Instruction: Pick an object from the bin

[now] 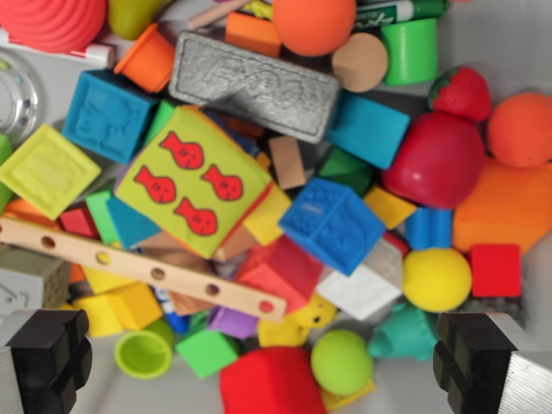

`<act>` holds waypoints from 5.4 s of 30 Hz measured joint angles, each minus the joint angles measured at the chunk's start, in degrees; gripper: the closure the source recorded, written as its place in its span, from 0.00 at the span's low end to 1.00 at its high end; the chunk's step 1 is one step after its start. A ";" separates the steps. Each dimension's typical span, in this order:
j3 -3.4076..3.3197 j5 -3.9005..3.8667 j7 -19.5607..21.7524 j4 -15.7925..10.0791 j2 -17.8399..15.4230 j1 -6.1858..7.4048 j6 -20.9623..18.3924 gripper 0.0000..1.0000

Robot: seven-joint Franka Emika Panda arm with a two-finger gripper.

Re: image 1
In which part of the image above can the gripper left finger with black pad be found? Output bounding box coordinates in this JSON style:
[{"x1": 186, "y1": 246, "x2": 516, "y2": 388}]
[{"x1": 0, "y1": 308, "x2": 93, "y2": 414}]

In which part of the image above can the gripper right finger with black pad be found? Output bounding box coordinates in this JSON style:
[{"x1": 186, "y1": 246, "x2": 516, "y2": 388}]
[{"x1": 432, "y1": 311, "x2": 552, "y2": 414}]

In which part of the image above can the fabric cube with red fish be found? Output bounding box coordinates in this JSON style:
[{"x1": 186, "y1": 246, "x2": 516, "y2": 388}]
[{"x1": 113, "y1": 104, "x2": 274, "y2": 260}]

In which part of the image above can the dark studded brick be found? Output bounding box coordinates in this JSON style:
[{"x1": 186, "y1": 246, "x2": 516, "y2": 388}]
[{"x1": 460, "y1": 294, "x2": 528, "y2": 329}]

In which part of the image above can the grey embossed block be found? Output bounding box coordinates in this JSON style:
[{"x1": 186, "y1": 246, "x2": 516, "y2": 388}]
[{"x1": 0, "y1": 244, "x2": 72, "y2": 323}]

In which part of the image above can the teal rubber animal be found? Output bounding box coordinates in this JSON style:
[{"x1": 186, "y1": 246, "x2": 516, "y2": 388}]
[{"x1": 367, "y1": 301, "x2": 442, "y2": 362}]

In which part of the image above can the yellow embossed rubber block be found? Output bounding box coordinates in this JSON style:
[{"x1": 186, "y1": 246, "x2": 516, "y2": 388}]
[{"x1": 72, "y1": 282, "x2": 164, "y2": 338}]

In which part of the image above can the small red cube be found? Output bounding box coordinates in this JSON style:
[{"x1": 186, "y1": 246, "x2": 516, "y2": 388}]
[{"x1": 468, "y1": 243, "x2": 523, "y2": 298}]

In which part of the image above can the yellow ball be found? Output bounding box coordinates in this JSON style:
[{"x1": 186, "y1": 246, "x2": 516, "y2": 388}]
[{"x1": 401, "y1": 248, "x2": 474, "y2": 313}]

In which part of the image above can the lime plastic cup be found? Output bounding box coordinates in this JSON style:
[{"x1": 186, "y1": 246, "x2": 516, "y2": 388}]
[{"x1": 113, "y1": 317, "x2": 176, "y2": 381}]

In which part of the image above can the wooden strip with holes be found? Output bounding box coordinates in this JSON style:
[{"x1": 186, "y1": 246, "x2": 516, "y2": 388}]
[{"x1": 0, "y1": 216, "x2": 288, "y2": 323}]

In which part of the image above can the small red wooden block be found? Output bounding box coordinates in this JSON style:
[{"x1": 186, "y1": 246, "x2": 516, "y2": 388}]
[{"x1": 57, "y1": 201, "x2": 103, "y2": 241}]

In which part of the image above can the white embossed rubber block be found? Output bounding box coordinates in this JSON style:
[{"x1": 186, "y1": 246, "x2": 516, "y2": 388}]
[{"x1": 315, "y1": 237, "x2": 405, "y2": 322}]

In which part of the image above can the blue ribbed cylinder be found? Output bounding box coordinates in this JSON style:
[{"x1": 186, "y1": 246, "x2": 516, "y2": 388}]
[{"x1": 404, "y1": 206, "x2": 454, "y2": 251}]

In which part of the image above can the lime green ball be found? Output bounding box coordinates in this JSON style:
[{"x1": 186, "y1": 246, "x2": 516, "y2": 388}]
[{"x1": 310, "y1": 329, "x2": 374, "y2": 397}]

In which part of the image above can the flat yellow block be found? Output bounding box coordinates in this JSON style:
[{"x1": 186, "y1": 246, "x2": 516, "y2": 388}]
[{"x1": 320, "y1": 378, "x2": 377, "y2": 412}]

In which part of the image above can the teal triangular block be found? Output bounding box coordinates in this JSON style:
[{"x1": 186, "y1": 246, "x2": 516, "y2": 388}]
[{"x1": 105, "y1": 196, "x2": 164, "y2": 251}]

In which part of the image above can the large orange foam block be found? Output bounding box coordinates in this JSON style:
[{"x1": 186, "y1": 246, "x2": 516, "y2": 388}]
[{"x1": 451, "y1": 156, "x2": 552, "y2": 256}]

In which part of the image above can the green cube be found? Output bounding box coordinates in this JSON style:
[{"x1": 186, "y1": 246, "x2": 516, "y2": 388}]
[{"x1": 174, "y1": 329, "x2": 240, "y2": 381}]

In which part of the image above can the yellow wooden block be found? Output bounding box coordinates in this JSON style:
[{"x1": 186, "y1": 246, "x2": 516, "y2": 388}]
[{"x1": 362, "y1": 185, "x2": 417, "y2": 231}]

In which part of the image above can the lime embossed rubber block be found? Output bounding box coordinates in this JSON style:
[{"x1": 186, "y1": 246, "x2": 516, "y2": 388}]
[{"x1": 0, "y1": 123, "x2": 103, "y2": 222}]

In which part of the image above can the yellow rubber duck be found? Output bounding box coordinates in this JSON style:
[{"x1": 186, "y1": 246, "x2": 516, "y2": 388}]
[{"x1": 257, "y1": 295, "x2": 338, "y2": 348}]

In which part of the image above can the purple block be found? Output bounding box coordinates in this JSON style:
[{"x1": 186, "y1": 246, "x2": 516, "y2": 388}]
[{"x1": 205, "y1": 304, "x2": 260, "y2": 341}]

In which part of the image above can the blue embossed rubber block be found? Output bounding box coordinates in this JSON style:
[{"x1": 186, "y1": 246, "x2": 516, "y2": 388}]
[{"x1": 278, "y1": 177, "x2": 387, "y2": 277}]

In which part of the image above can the red toy apple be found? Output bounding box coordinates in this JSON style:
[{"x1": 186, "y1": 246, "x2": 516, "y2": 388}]
[{"x1": 380, "y1": 111, "x2": 486, "y2": 210}]

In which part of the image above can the large red foam block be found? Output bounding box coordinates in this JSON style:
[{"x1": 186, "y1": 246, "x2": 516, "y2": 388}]
[{"x1": 218, "y1": 346, "x2": 328, "y2": 414}]

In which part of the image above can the red embossed rubber block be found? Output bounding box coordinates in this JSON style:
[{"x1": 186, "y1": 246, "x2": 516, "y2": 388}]
[{"x1": 235, "y1": 235, "x2": 324, "y2": 315}]

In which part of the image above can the dark green wooden block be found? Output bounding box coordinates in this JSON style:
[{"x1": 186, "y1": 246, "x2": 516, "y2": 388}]
[{"x1": 317, "y1": 147, "x2": 374, "y2": 196}]

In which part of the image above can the orange foam ball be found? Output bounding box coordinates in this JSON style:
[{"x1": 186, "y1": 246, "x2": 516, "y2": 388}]
[
  {"x1": 271, "y1": 0, "x2": 358, "y2": 58},
  {"x1": 486, "y1": 91, "x2": 552, "y2": 169}
]

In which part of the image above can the teal embossed rubber block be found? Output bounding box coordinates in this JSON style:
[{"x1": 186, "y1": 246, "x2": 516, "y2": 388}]
[{"x1": 61, "y1": 68, "x2": 161, "y2": 166}]

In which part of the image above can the teal foam block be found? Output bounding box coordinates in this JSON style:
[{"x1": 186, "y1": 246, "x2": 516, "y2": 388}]
[{"x1": 325, "y1": 91, "x2": 411, "y2": 170}]

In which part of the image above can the green cylinder block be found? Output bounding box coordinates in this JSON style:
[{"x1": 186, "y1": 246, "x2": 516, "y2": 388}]
[{"x1": 143, "y1": 99, "x2": 177, "y2": 148}]

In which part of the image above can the yellow foam block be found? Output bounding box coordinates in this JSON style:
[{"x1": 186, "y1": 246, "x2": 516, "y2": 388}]
[{"x1": 242, "y1": 184, "x2": 293, "y2": 248}]

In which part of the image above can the red toy strawberry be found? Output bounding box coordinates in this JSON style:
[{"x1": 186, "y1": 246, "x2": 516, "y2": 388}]
[{"x1": 427, "y1": 66, "x2": 492, "y2": 122}]

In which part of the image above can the tan wooden block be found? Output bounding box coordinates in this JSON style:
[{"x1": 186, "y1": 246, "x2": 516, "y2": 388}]
[{"x1": 267, "y1": 135, "x2": 308, "y2": 191}]

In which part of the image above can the red and white marker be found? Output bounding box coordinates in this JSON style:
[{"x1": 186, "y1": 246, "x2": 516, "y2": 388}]
[{"x1": 0, "y1": 28, "x2": 116, "y2": 66}]

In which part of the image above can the orange flat wooden block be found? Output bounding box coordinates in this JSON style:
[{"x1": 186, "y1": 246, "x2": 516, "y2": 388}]
[{"x1": 226, "y1": 115, "x2": 266, "y2": 140}]

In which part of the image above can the orange plastic cup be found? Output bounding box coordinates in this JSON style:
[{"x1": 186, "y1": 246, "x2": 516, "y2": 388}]
[{"x1": 113, "y1": 23, "x2": 176, "y2": 94}]

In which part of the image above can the green plastic cup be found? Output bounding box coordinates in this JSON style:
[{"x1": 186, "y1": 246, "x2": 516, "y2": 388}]
[{"x1": 379, "y1": 17, "x2": 439, "y2": 86}]

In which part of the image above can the tan wooden cylinder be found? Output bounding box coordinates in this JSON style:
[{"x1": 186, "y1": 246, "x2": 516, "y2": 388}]
[{"x1": 330, "y1": 32, "x2": 389, "y2": 93}]

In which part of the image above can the red ribbed rubber ball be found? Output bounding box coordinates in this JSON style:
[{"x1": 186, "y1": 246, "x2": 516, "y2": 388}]
[{"x1": 0, "y1": 0, "x2": 108, "y2": 55}]

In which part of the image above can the grey whiteboard eraser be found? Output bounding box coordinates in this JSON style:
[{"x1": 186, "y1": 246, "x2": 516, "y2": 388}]
[{"x1": 167, "y1": 29, "x2": 342, "y2": 145}]

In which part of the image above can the green toy pear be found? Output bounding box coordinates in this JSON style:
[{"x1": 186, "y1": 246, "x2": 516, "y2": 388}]
[{"x1": 106, "y1": 0, "x2": 173, "y2": 42}]

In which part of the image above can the green whiteboard marker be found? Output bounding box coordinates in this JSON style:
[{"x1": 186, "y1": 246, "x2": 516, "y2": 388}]
[{"x1": 352, "y1": 0, "x2": 450, "y2": 32}]

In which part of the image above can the wooden threaded bolt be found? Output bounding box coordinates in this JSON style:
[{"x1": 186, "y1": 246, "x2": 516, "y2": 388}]
[{"x1": 186, "y1": 0, "x2": 254, "y2": 31}]

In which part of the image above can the clear rattle ring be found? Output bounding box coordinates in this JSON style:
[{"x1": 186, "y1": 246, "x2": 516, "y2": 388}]
[{"x1": 0, "y1": 50, "x2": 42, "y2": 140}]

